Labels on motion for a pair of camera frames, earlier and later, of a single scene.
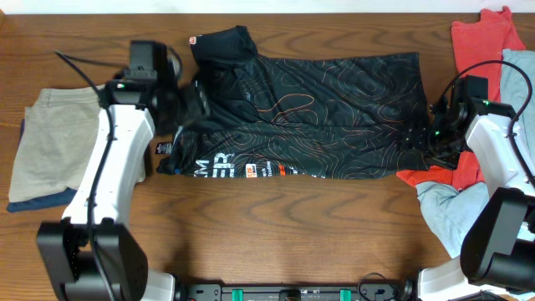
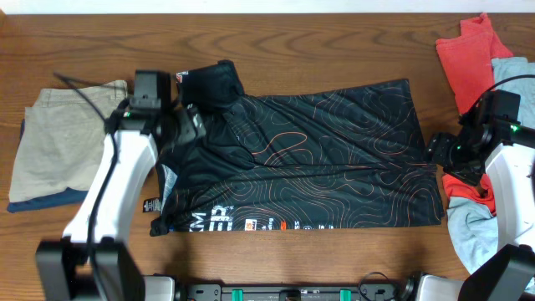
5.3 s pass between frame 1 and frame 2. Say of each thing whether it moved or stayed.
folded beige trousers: stayed
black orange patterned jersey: moved
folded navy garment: stayed
